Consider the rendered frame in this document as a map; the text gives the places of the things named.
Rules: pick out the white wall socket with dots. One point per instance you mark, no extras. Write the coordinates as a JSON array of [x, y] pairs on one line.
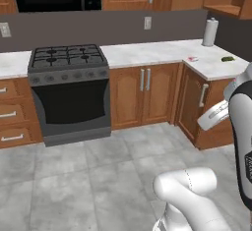
[[5, 29], [147, 23]]

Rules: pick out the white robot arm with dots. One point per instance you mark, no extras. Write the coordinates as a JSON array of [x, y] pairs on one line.
[[192, 205]]

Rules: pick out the grey gas stove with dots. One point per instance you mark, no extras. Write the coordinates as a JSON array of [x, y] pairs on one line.
[[70, 74]]

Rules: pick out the white paper towel roll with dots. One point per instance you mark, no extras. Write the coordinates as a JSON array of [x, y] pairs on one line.
[[210, 33]]

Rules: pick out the wooden base cabinet door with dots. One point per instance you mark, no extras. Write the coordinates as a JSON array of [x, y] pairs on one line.
[[162, 92], [126, 99]]

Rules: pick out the pink bar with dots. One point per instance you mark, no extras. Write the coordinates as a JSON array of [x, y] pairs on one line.
[[192, 59]]

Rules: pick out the green bar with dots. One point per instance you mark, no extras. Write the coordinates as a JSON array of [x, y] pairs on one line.
[[227, 58]]

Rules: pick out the black oven door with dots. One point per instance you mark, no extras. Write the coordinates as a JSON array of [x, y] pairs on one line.
[[72, 107]]

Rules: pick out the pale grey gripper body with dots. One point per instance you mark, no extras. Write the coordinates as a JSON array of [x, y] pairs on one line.
[[213, 115]]

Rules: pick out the wooden drawer front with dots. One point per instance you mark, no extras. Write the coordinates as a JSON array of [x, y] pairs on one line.
[[16, 89], [26, 136], [21, 112]]

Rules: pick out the wooden corner cabinet door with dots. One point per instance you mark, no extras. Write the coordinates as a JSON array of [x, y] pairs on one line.
[[188, 103]]

